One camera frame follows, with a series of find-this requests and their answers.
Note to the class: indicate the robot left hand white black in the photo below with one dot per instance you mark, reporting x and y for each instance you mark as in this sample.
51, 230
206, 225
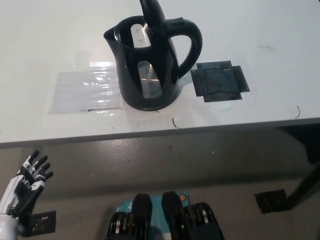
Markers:
25, 183

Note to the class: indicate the clear plastic taped sheet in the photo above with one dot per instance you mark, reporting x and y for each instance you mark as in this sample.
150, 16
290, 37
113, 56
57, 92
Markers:
82, 92

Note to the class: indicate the large black floor tape patch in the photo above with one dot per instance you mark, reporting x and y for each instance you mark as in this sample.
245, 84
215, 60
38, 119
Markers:
271, 201

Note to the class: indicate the black tape patch on desk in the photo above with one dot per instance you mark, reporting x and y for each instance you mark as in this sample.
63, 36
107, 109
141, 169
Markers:
220, 81

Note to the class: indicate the small black floor tape patch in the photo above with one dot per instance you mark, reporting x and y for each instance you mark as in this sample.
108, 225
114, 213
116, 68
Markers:
44, 222

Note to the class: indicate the black electric kettle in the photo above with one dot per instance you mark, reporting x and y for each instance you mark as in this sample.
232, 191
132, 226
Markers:
130, 82

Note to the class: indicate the black table underframe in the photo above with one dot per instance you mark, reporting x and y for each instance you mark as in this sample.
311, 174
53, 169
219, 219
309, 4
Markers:
303, 140

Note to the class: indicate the black kettle lid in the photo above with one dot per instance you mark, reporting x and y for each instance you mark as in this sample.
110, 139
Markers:
153, 15

